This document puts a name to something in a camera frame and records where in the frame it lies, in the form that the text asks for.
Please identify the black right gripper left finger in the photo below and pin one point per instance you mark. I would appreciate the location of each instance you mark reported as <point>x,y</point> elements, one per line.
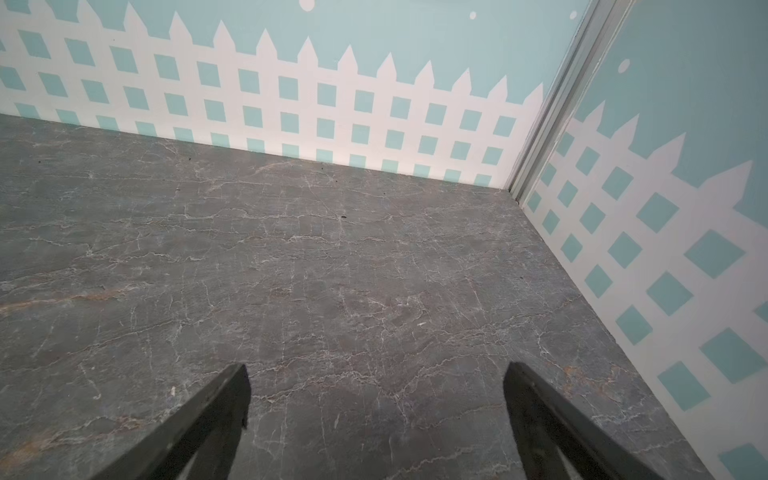
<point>201,438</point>

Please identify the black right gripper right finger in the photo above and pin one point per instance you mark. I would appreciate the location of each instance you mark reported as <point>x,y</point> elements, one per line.
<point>549,432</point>

